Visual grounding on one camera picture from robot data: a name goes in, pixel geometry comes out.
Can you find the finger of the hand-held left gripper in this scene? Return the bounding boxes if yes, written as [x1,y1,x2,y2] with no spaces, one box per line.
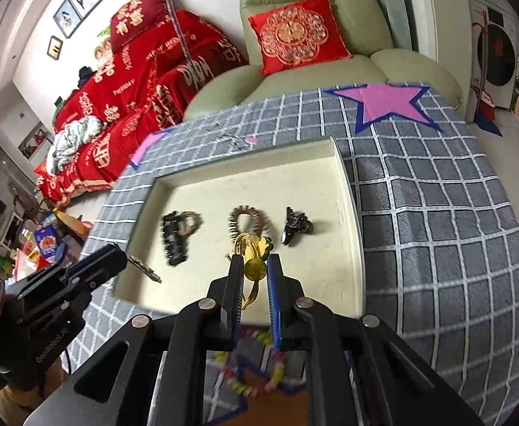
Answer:
[62,244,129,282]
[64,275,109,297]

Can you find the grey tray with cream lining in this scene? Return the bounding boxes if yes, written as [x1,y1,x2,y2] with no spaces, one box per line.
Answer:
[113,136,366,318]

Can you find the colourful bead bracelet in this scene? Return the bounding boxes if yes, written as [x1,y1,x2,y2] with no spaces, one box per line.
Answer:
[215,328,287,398]

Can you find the yellow cord with pendant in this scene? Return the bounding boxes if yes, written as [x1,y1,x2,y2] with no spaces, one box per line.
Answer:
[226,233,274,309]

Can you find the large brown bead bracelet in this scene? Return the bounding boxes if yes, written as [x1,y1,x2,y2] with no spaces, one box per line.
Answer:
[228,204,271,242]

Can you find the phone stand pole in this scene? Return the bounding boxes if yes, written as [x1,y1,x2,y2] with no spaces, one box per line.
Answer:
[162,0,198,67]

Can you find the red embroidered cushion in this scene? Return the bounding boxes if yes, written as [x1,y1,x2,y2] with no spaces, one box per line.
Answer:
[247,0,352,76]

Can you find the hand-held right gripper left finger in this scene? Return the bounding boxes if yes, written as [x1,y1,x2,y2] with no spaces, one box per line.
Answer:
[23,255,246,426]

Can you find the red printed blanket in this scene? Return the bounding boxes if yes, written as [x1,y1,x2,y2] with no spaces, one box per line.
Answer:
[35,9,251,205]

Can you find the black rhinestone hair clip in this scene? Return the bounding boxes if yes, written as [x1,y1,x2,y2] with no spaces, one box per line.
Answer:
[161,213,189,267]

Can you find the silver chain with white bead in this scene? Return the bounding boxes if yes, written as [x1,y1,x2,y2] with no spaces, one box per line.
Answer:
[126,255,162,284]

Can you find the small brown bead bracelet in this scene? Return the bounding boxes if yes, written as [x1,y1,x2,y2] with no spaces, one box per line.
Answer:
[177,211,202,236]

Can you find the blue printed box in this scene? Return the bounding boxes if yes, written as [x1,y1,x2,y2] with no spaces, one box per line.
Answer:
[33,224,67,260]

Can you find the red printed pillow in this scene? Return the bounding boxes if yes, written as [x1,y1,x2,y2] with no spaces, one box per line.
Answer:
[109,0,176,54]

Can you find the large double picture frame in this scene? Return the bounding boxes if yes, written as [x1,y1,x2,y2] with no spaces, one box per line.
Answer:
[53,0,103,39]

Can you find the white washing machine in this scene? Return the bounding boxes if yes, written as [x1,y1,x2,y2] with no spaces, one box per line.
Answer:
[468,0,519,109]

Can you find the black claw hair clip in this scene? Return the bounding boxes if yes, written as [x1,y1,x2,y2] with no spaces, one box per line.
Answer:
[281,206,315,246]

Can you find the red broom and dustpan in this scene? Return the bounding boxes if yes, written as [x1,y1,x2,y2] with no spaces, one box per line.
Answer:
[472,9,504,138]

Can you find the grey white crumpled cloth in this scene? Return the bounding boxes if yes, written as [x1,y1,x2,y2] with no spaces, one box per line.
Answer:
[46,115,105,176]

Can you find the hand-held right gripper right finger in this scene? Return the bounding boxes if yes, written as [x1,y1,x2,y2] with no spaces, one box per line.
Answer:
[266,253,486,426]

